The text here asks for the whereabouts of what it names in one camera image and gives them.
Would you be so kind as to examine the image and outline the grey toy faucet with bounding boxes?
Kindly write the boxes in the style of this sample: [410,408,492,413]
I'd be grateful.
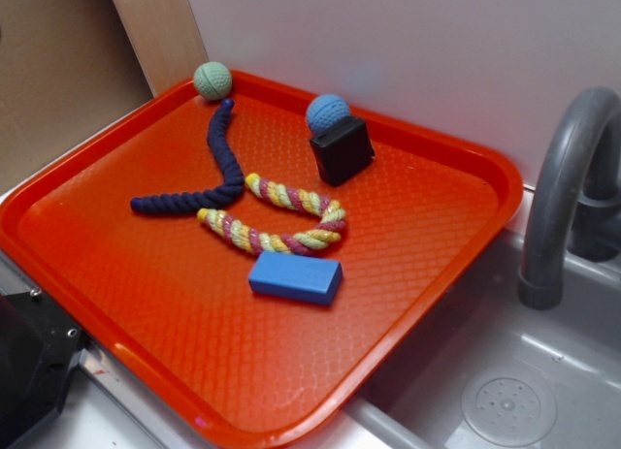
[518,86,620,310]

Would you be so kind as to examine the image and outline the red plastic tray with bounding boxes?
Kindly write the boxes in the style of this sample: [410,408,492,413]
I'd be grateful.
[1,72,523,448]

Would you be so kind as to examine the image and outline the blue wooden block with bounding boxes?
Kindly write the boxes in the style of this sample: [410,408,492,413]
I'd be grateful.
[248,251,343,305]

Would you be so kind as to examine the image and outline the grey toy sink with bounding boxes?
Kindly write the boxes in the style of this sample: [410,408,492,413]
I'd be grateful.
[345,232,620,448]

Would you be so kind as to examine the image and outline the navy blue rope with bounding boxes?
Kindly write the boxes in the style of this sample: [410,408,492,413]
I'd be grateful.
[129,97,245,216]

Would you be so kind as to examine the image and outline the multicolour twisted rope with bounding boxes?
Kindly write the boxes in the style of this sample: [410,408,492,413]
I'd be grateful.
[196,173,348,257]

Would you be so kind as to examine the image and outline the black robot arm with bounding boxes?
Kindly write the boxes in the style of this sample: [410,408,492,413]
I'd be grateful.
[1,292,84,448]

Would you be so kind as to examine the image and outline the blue rubber ball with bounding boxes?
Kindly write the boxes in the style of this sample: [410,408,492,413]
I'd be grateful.
[306,94,351,135]

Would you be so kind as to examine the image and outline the wooden board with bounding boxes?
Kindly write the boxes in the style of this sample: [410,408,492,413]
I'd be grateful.
[113,0,208,96]

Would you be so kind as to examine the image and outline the black box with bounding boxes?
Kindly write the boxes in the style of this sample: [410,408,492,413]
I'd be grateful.
[310,116,375,186]

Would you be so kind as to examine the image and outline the green rubber ball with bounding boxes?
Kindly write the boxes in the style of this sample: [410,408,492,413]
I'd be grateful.
[193,61,233,101]

